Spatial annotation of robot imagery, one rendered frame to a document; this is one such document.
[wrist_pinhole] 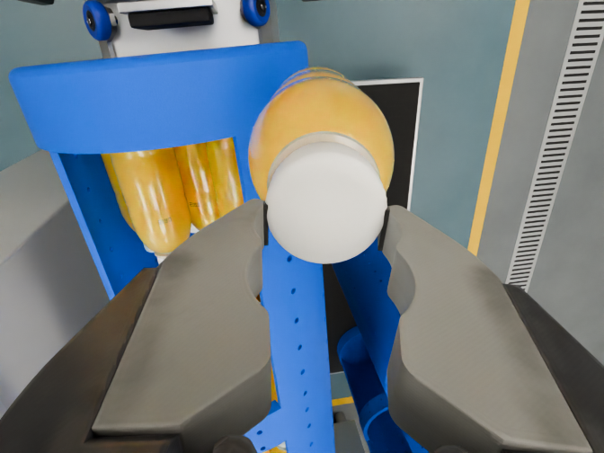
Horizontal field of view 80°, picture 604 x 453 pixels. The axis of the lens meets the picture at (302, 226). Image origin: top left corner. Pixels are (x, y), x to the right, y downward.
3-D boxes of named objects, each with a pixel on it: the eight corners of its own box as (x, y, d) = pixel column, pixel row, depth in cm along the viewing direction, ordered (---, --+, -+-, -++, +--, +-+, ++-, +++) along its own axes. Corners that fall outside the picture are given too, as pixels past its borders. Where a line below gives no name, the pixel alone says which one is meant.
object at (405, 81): (298, 358, 211) (302, 379, 197) (281, 81, 143) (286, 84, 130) (384, 345, 217) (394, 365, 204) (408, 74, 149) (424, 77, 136)
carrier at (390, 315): (297, 216, 153) (345, 250, 165) (358, 390, 76) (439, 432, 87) (343, 164, 146) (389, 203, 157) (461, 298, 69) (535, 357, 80)
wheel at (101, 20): (101, 39, 45) (117, 39, 46) (88, -3, 43) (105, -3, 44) (88, 42, 48) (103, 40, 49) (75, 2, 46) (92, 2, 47)
